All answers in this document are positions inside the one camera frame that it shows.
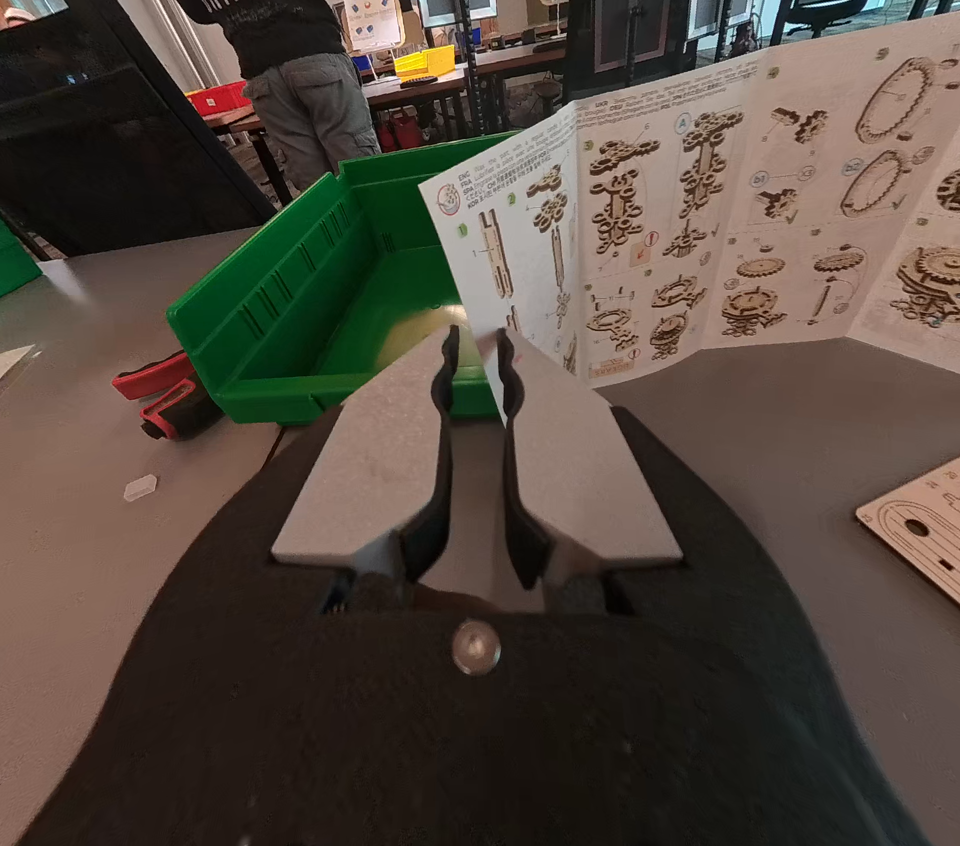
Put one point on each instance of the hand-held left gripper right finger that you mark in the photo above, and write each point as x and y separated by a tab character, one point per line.
592	486

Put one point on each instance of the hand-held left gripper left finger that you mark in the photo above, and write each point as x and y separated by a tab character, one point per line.
360	478

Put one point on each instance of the assembly instruction leaflet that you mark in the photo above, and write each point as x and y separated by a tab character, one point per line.
675	223

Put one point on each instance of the green plastic bin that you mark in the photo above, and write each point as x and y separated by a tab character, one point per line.
300	306
15	261

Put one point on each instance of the red black hand tool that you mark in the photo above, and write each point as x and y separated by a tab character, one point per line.
180	411

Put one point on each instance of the small clear plastic piece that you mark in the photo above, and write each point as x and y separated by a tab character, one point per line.
140	487

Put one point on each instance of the wooden sheet with oval outline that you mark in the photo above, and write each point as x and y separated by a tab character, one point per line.
874	512

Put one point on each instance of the white paper sheet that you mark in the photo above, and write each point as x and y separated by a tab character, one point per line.
11	362

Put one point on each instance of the red plastic bin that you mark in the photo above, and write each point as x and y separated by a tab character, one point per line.
217	98

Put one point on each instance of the black monitor back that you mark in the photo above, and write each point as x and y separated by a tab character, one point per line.
112	148

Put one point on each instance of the yellow plastic bin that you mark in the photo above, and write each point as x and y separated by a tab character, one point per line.
424	60

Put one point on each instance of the brown table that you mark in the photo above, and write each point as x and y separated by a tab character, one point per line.
510	60

